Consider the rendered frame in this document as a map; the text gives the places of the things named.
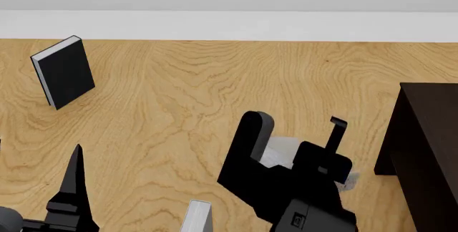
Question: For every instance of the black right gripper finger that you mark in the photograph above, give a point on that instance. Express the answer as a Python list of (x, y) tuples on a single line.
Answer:
[(335, 140), (243, 162)]

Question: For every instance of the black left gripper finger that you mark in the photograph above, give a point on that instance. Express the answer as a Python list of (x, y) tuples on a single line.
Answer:
[(73, 189), (197, 217)]

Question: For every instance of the black book with white pages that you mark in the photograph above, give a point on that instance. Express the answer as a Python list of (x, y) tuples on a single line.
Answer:
[(281, 150)]

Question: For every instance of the dark brown wooden cabinet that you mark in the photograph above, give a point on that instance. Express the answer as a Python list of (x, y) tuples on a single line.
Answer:
[(426, 146)]

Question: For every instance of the black hardcover book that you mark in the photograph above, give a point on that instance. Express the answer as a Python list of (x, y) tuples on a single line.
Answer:
[(66, 73)]

